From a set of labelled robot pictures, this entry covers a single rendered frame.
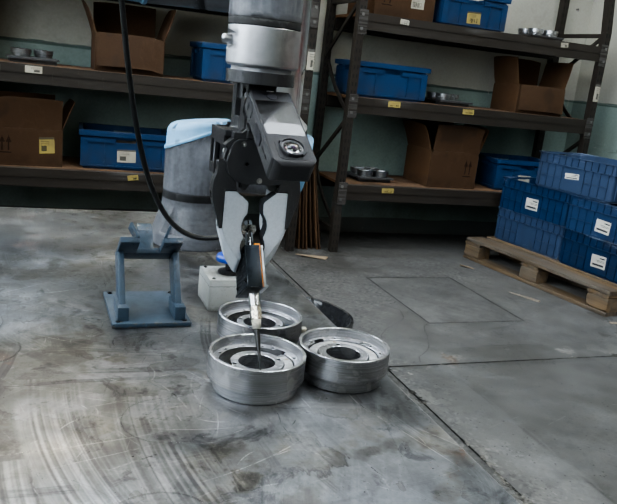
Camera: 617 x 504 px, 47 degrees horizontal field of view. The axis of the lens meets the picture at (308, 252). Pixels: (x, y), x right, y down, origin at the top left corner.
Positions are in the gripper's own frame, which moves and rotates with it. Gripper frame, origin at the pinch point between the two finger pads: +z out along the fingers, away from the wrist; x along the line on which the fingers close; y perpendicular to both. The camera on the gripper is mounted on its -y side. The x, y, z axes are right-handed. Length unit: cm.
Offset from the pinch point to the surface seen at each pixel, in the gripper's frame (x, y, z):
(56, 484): 20.0, -18.5, 13.0
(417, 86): -213, 352, -15
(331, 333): -12.0, 2.7, 9.8
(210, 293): -1.2, 20.5, 10.6
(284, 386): -2.3, -8.3, 10.8
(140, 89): -35, 344, 2
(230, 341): 1.0, 1.2, 9.7
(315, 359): -7.0, -4.7, 9.6
